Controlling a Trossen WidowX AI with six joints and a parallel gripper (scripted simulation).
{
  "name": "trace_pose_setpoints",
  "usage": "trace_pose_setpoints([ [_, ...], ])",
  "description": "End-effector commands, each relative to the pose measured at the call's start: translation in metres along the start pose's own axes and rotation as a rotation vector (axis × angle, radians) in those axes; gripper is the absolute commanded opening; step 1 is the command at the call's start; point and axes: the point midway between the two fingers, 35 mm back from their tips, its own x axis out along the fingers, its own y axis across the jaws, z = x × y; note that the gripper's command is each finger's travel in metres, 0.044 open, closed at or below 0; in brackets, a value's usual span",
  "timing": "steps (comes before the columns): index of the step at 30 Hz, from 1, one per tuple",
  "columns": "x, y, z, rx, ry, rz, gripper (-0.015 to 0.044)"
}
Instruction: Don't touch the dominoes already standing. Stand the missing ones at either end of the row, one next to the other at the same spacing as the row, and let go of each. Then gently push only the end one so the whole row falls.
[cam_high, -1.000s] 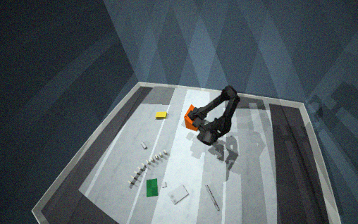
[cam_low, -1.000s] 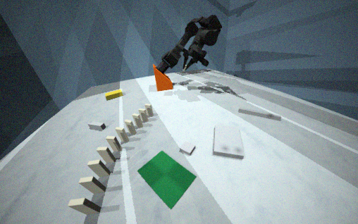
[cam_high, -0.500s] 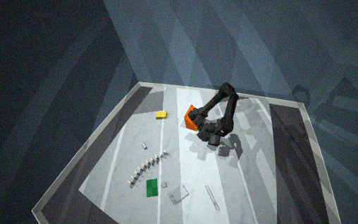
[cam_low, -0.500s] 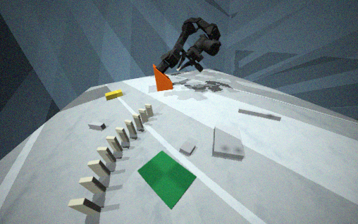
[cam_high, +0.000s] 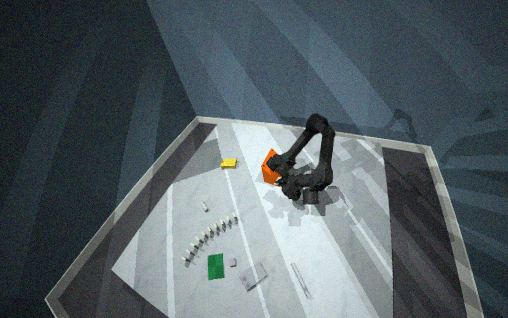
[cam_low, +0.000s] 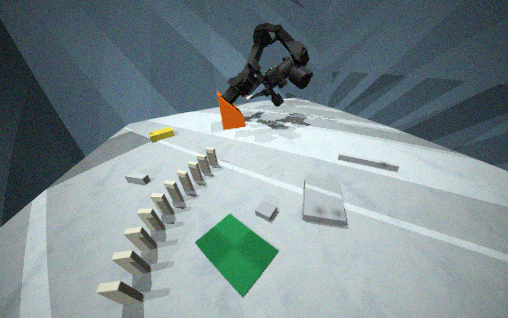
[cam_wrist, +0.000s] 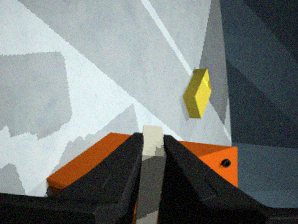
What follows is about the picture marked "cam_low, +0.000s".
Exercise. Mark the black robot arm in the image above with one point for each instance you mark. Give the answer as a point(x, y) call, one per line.
point(296, 73)

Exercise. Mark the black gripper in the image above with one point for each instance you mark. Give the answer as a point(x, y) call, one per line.
point(255, 68)

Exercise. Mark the yellow flat block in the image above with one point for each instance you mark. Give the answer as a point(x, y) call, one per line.
point(161, 134)

